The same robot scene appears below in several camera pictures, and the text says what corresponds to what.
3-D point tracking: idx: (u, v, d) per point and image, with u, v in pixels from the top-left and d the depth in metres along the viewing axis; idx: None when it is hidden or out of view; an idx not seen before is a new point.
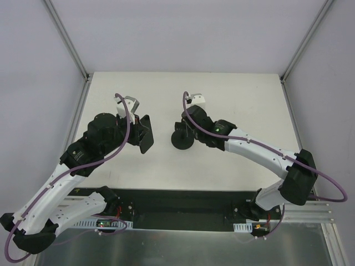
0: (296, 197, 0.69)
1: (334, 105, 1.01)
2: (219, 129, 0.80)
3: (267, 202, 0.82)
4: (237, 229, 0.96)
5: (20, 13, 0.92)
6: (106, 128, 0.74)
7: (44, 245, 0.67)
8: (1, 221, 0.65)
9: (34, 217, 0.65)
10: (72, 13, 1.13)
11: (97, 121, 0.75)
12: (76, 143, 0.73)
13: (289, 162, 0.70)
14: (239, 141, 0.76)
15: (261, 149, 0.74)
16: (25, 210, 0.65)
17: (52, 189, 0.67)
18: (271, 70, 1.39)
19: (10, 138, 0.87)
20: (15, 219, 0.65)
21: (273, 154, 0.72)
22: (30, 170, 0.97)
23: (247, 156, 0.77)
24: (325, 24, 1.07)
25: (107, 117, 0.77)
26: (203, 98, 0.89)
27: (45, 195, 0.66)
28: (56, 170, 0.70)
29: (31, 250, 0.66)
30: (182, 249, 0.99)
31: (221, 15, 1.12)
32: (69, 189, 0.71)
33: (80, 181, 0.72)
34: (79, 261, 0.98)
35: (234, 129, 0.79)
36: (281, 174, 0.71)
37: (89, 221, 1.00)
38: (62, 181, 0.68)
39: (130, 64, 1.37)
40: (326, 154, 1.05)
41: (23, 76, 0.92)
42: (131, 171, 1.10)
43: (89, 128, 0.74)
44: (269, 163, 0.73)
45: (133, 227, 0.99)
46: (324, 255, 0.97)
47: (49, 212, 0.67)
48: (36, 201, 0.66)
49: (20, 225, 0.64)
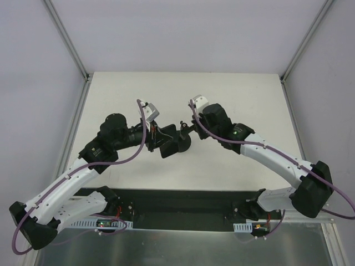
0: (307, 209, 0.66)
1: (333, 105, 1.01)
2: (237, 133, 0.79)
3: (270, 203, 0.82)
4: (237, 229, 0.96)
5: (20, 13, 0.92)
6: (117, 128, 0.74)
7: (46, 241, 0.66)
8: (12, 208, 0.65)
9: (47, 205, 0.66)
10: (72, 13, 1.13)
11: (109, 122, 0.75)
12: (92, 143, 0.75)
13: (303, 172, 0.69)
14: (255, 146, 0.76)
15: (277, 157, 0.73)
16: (40, 199, 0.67)
17: (69, 180, 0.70)
18: (271, 70, 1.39)
19: (10, 137, 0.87)
20: (28, 208, 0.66)
21: (288, 162, 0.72)
22: (30, 169, 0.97)
23: (261, 161, 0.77)
24: (325, 24, 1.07)
25: (118, 117, 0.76)
26: (204, 98, 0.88)
27: (61, 185, 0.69)
28: (74, 164, 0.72)
29: (34, 244, 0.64)
30: (182, 249, 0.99)
31: (221, 16, 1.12)
32: (84, 183, 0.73)
33: (95, 176, 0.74)
34: (79, 260, 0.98)
35: (252, 134, 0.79)
36: (293, 183, 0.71)
37: (89, 221, 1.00)
38: (79, 173, 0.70)
39: (130, 64, 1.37)
40: (327, 154, 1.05)
41: (23, 76, 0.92)
42: (132, 171, 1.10)
43: (102, 128, 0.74)
44: (283, 171, 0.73)
45: (132, 227, 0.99)
46: (323, 255, 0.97)
47: (62, 202, 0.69)
48: (52, 190, 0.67)
49: (32, 213, 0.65)
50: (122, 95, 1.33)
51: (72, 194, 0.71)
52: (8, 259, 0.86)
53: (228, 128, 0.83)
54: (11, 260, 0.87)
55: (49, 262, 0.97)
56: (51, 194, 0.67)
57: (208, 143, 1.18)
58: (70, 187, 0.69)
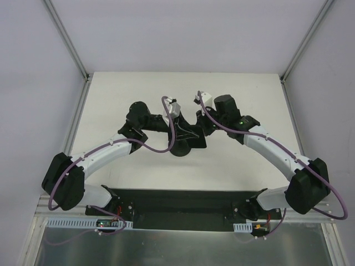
0: (299, 204, 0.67)
1: (333, 104, 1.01)
2: (242, 123, 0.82)
3: (269, 203, 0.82)
4: (237, 229, 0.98)
5: (20, 13, 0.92)
6: (141, 116, 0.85)
7: (74, 200, 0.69)
8: (60, 155, 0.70)
9: (92, 161, 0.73)
10: (72, 13, 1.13)
11: (133, 111, 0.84)
12: (122, 128, 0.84)
13: (299, 166, 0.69)
14: (257, 136, 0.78)
15: (276, 148, 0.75)
16: (86, 153, 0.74)
17: (112, 146, 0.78)
18: (271, 70, 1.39)
19: (10, 137, 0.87)
20: (74, 158, 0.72)
21: (287, 154, 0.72)
22: (30, 169, 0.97)
23: (262, 152, 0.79)
24: (326, 24, 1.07)
25: (139, 105, 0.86)
26: (208, 94, 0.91)
27: (105, 148, 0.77)
28: (115, 136, 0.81)
29: (67, 195, 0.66)
30: (182, 249, 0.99)
31: (221, 16, 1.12)
32: (117, 155, 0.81)
33: (125, 153, 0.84)
34: (79, 261, 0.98)
35: (258, 126, 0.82)
36: (288, 175, 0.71)
37: (89, 221, 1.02)
38: (121, 143, 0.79)
39: (130, 64, 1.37)
40: (326, 154, 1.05)
41: (22, 77, 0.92)
42: (132, 170, 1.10)
43: (128, 116, 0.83)
44: (279, 163, 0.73)
45: (132, 227, 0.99)
46: (324, 255, 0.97)
47: (100, 164, 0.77)
48: (98, 149, 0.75)
49: (78, 163, 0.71)
50: (122, 95, 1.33)
51: (107, 160, 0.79)
52: (8, 259, 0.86)
53: (236, 118, 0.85)
54: (10, 259, 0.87)
55: (48, 262, 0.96)
56: (96, 153, 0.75)
57: (208, 143, 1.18)
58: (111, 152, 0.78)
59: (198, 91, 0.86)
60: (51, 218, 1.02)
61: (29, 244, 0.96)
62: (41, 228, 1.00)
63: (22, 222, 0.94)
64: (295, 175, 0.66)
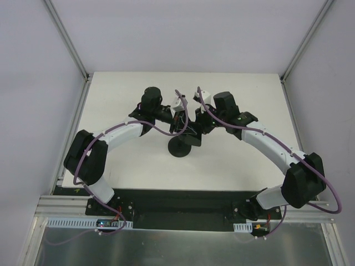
0: (295, 199, 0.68)
1: (333, 103, 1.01)
2: (241, 118, 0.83)
3: (268, 201, 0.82)
4: (237, 229, 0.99)
5: (20, 13, 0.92)
6: (153, 100, 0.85)
7: (96, 175, 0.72)
8: (81, 132, 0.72)
9: (112, 137, 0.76)
10: (72, 13, 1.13)
11: (148, 93, 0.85)
12: (133, 112, 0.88)
13: (294, 160, 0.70)
14: (255, 132, 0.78)
15: (273, 142, 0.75)
16: (106, 130, 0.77)
17: (127, 126, 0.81)
18: (271, 70, 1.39)
19: (10, 138, 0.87)
20: (95, 135, 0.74)
21: (282, 149, 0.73)
22: (30, 169, 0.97)
23: (258, 146, 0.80)
24: (326, 24, 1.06)
25: (153, 89, 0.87)
26: (207, 92, 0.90)
27: (121, 128, 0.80)
28: (126, 118, 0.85)
29: (92, 169, 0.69)
30: (182, 249, 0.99)
31: (221, 16, 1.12)
32: (129, 136, 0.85)
33: (136, 135, 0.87)
34: (79, 261, 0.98)
35: (255, 121, 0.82)
36: (283, 169, 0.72)
37: (89, 221, 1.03)
38: (135, 123, 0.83)
39: (130, 64, 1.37)
40: (326, 153, 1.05)
41: (23, 77, 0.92)
42: (132, 171, 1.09)
43: (143, 98, 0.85)
44: (276, 157, 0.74)
45: (133, 227, 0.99)
46: (324, 255, 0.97)
47: (117, 142, 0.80)
48: (116, 128, 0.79)
49: (100, 138, 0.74)
50: (122, 95, 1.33)
51: (122, 139, 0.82)
52: (8, 259, 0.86)
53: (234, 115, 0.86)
54: (10, 259, 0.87)
55: (49, 262, 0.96)
56: (115, 131, 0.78)
57: (208, 143, 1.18)
58: (127, 131, 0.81)
59: (197, 88, 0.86)
60: (51, 218, 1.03)
61: (29, 244, 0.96)
62: (41, 228, 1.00)
63: (22, 222, 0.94)
64: (289, 169, 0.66)
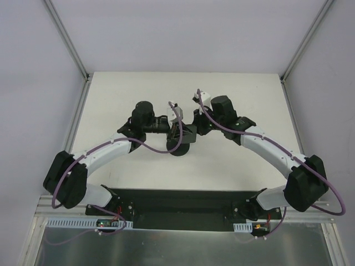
0: (298, 203, 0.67)
1: (334, 103, 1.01)
2: (239, 124, 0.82)
3: (269, 201, 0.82)
4: (237, 229, 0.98)
5: (20, 13, 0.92)
6: (146, 113, 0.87)
7: (76, 199, 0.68)
8: (61, 154, 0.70)
9: (95, 158, 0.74)
10: (72, 13, 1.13)
11: (140, 108, 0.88)
12: (123, 127, 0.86)
13: (295, 163, 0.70)
14: (254, 137, 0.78)
15: (273, 147, 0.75)
16: (88, 151, 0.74)
17: (112, 144, 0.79)
18: (271, 70, 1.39)
19: (11, 137, 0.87)
20: (76, 156, 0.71)
21: (283, 152, 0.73)
22: (30, 170, 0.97)
23: (258, 151, 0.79)
24: (326, 24, 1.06)
25: (146, 104, 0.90)
26: (207, 93, 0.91)
27: (106, 147, 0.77)
28: (115, 135, 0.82)
29: (71, 192, 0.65)
30: (182, 249, 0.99)
31: (221, 15, 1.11)
32: (116, 154, 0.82)
33: (123, 152, 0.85)
34: (79, 261, 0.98)
35: (253, 126, 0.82)
36: (285, 173, 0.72)
37: (89, 221, 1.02)
38: (122, 141, 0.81)
39: (130, 64, 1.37)
40: (326, 153, 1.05)
41: (23, 77, 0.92)
42: (132, 171, 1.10)
43: (133, 112, 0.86)
44: (277, 162, 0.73)
45: (133, 227, 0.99)
46: (324, 255, 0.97)
47: (101, 162, 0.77)
48: (100, 147, 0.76)
49: (81, 160, 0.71)
50: (122, 95, 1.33)
51: (108, 158, 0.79)
52: (9, 259, 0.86)
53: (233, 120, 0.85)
54: (11, 258, 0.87)
55: (49, 262, 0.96)
56: (99, 150, 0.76)
57: (208, 143, 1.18)
58: (113, 149, 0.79)
59: (197, 90, 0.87)
60: (51, 218, 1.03)
61: (29, 244, 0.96)
62: (41, 228, 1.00)
63: (23, 223, 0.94)
64: (292, 173, 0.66)
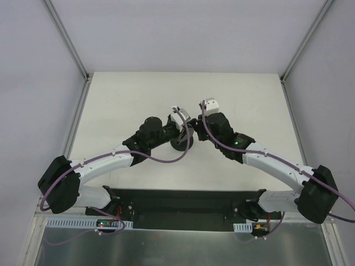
0: (315, 216, 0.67)
1: (334, 103, 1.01)
2: (237, 143, 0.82)
3: (273, 205, 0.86)
4: (237, 229, 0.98)
5: (20, 13, 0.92)
6: (153, 131, 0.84)
7: (65, 205, 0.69)
8: (59, 159, 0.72)
9: (91, 168, 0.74)
10: (72, 13, 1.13)
11: (147, 125, 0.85)
12: (129, 139, 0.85)
13: (305, 178, 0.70)
14: (257, 154, 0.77)
15: (278, 163, 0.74)
16: (87, 160, 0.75)
17: (113, 157, 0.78)
18: (271, 70, 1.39)
19: (11, 137, 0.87)
20: (72, 163, 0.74)
21: (289, 168, 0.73)
22: (30, 170, 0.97)
23: (263, 168, 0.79)
24: (326, 24, 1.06)
25: (155, 121, 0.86)
26: (217, 103, 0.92)
27: (105, 158, 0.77)
28: (118, 147, 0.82)
29: (60, 197, 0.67)
30: (182, 249, 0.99)
31: (221, 15, 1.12)
32: (116, 166, 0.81)
33: (126, 164, 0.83)
34: (79, 261, 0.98)
35: (253, 143, 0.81)
36: (297, 188, 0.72)
37: (89, 221, 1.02)
38: (123, 154, 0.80)
39: (130, 64, 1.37)
40: (326, 154, 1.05)
41: (22, 77, 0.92)
42: (132, 172, 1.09)
43: (141, 128, 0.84)
44: (284, 177, 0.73)
45: (132, 227, 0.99)
46: (324, 255, 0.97)
47: (99, 172, 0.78)
48: (100, 158, 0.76)
49: (77, 169, 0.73)
50: (122, 95, 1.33)
51: (107, 169, 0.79)
52: (8, 259, 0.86)
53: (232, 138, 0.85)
54: (11, 259, 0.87)
55: (49, 262, 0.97)
56: (97, 160, 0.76)
57: (208, 143, 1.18)
58: (112, 161, 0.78)
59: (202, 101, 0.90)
60: (51, 218, 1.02)
61: (29, 245, 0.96)
62: (41, 228, 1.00)
63: (22, 223, 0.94)
64: (304, 189, 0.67)
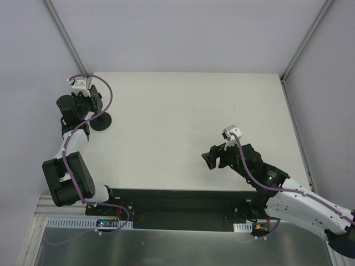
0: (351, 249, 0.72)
1: (334, 104, 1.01)
2: (271, 179, 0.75)
3: (282, 213, 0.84)
4: (237, 229, 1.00)
5: (20, 14, 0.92)
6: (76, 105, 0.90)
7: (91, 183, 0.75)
8: (45, 166, 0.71)
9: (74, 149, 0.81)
10: (72, 13, 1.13)
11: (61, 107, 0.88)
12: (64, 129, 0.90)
13: (347, 223, 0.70)
14: (294, 193, 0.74)
15: (317, 204, 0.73)
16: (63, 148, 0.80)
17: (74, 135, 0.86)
18: (271, 70, 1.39)
19: (10, 137, 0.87)
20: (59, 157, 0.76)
21: (330, 211, 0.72)
22: (30, 172, 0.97)
23: (297, 207, 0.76)
24: (327, 23, 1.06)
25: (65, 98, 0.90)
26: (239, 131, 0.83)
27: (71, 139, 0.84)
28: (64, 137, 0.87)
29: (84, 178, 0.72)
30: (182, 249, 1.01)
31: (221, 16, 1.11)
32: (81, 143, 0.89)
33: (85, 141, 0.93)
34: (80, 261, 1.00)
35: (287, 179, 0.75)
36: (336, 230, 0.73)
37: (89, 221, 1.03)
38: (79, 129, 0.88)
39: (130, 64, 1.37)
40: (326, 154, 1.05)
41: (21, 77, 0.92)
42: None
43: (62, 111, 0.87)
44: (324, 219, 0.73)
45: (132, 227, 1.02)
46: (324, 254, 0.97)
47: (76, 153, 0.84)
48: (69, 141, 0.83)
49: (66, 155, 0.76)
50: (121, 94, 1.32)
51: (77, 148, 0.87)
52: (10, 261, 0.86)
53: (263, 171, 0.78)
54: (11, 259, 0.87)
55: (49, 262, 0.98)
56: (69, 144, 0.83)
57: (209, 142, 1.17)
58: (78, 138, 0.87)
59: (228, 130, 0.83)
60: (51, 218, 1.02)
61: (29, 244, 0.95)
62: (41, 228, 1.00)
63: (23, 223, 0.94)
64: (349, 237, 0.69)
